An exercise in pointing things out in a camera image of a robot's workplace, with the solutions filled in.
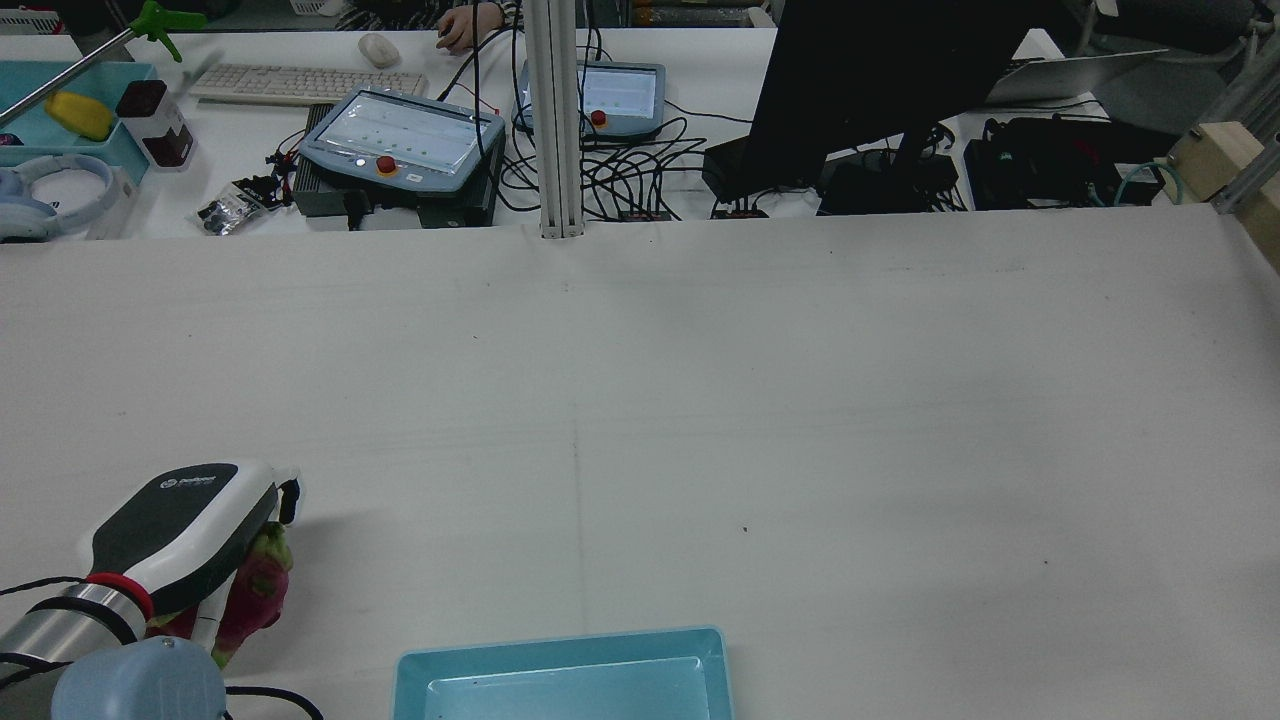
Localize light blue headphones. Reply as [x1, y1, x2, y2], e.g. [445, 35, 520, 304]
[0, 153, 118, 243]

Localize bare person hand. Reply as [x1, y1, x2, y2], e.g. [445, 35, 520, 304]
[436, 3, 506, 54]

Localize aluminium frame post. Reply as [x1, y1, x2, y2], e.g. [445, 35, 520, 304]
[525, 0, 586, 239]

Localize grey teach pendant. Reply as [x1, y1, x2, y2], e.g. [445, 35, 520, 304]
[298, 88, 506, 194]
[515, 60, 668, 138]

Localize black Huawei monitor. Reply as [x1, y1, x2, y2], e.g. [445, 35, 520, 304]
[745, 0, 1046, 191]

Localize wooden block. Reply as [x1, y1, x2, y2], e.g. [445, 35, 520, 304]
[1165, 122, 1266, 204]

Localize teal plastic bin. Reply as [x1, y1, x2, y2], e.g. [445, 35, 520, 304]
[0, 60, 161, 186]

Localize white keyboard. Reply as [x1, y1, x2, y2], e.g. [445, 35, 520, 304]
[188, 63, 429, 106]

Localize yellow fruit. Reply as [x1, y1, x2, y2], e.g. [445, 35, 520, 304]
[45, 90, 116, 142]

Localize pink dragon fruit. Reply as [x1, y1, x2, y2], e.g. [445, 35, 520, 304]
[150, 522, 294, 669]

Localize patterned person sleeve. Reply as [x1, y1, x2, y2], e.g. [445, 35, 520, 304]
[335, 0, 526, 31]

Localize red black connector wires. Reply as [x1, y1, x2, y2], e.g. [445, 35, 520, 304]
[264, 148, 304, 197]

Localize aluminium profile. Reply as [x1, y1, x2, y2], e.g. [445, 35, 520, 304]
[1198, 50, 1280, 216]

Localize teal network cable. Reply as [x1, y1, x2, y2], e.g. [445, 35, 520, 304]
[1113, 163, 1188, 208]

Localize black cable tangle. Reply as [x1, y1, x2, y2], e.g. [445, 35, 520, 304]
[497, 100, 753, 221]

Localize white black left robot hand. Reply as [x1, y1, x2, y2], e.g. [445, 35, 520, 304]
[78, 460, 303, 651]

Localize dark red jar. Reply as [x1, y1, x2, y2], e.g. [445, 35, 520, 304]
[115, 80, 198, 173]

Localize silver laptop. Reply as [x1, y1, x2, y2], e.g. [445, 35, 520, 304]
[985, 48, 1171, 106]

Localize clear bag of black parts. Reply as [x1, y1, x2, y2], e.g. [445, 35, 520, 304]
[197, 178, 286, 237]

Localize metal stick with green clip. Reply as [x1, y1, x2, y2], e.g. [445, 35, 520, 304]
[0, 0, 208, 126]

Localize black computer case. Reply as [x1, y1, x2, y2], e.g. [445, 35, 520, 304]
[965, 118, 1181, 211]

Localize light blue plastic tray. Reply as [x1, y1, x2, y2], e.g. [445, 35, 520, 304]
[392, 627, 734, 720]

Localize black control box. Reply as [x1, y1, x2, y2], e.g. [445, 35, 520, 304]
[292, 103, 504, 229]

